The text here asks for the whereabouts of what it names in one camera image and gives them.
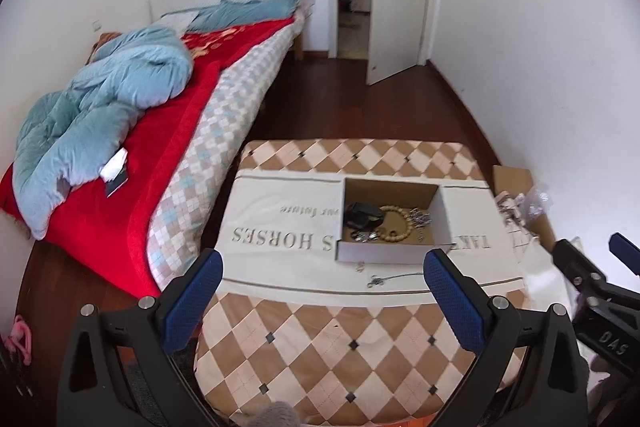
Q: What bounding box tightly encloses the pink clothes hanger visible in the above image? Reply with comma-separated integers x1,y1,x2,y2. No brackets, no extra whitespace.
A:
3,315,32,366

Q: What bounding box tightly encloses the red blanket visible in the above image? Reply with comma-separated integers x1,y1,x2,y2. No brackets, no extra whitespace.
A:
1,16,293,297

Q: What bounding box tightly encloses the flat brown cardboard sheet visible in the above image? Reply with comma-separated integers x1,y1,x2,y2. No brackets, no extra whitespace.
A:
494,166,556,251

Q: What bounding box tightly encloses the clear plastic wrap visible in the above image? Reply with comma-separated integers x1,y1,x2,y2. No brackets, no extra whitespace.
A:
523,184,551,222

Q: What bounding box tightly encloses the light blue quilt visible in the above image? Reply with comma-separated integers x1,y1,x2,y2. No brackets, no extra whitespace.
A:
12,25,193,239

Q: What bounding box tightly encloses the wooden bead bracelet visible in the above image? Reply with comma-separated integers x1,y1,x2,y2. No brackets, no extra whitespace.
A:
373,204,417,244

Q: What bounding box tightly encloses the thin silver chain necklace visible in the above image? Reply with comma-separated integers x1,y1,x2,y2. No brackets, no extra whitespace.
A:
365,271,426,290

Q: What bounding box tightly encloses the argyle bed sheet mattress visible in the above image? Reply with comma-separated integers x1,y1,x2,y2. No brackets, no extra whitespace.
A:
146,10,305,289

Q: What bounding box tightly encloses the white cardboard box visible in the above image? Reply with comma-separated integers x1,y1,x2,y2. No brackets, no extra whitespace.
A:
335,178,454,265

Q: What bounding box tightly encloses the phone on bed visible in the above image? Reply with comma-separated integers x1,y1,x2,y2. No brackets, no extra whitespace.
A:
100,147,128,197

